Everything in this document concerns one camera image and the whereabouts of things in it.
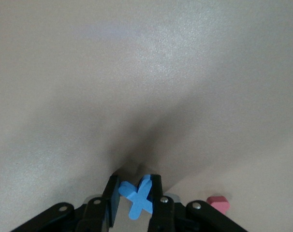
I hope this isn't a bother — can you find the brown table cover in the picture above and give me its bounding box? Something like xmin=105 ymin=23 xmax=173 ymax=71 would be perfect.
xmin=0 ymin=0 xmax=293 ymax=232

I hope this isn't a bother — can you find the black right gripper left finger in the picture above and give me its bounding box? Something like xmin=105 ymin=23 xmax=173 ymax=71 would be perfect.
xmin=75 ymin=175 xmax=120 ymax=232

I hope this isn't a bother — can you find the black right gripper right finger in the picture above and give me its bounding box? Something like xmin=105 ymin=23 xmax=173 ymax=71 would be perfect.
xmin=147 ymin=174 xmax=176 ymax=232

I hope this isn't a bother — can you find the blue foam letter x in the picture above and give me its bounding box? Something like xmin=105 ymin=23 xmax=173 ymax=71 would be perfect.
xmin=118 ymin=174 xmax=154 ymax=220

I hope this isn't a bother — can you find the red foam letter r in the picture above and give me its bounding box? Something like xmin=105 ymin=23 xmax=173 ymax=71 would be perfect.
xmin=206 ymin=195 xmax=231 ymax=215

